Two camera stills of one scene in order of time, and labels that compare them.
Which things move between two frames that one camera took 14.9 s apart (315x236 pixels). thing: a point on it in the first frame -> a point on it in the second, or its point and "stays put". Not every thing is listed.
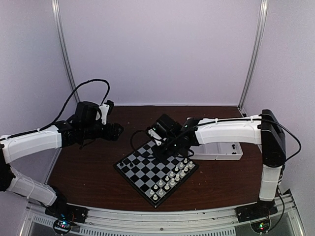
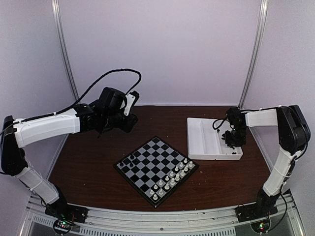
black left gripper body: x=107 y=134 -> x=112 y=121
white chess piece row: x=174 y=176 stays put
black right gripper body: x=172 y=148 -> x=240 y=136
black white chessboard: x=155 y=178 stays put
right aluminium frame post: x=250 y=73 stays put
